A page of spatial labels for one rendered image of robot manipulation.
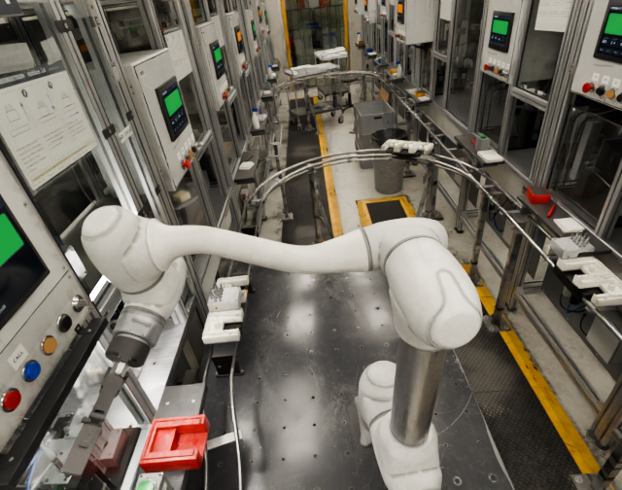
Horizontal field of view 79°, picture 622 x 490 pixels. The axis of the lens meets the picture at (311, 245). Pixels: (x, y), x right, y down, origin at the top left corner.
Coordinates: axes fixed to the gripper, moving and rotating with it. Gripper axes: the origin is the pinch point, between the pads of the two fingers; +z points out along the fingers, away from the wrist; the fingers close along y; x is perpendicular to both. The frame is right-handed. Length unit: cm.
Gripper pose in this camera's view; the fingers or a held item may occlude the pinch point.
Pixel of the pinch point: (79, 456)
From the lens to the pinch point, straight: 82.0
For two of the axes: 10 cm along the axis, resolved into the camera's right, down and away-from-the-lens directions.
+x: 8.7, 4.0, 3.0
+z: -1.5, 7.8, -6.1
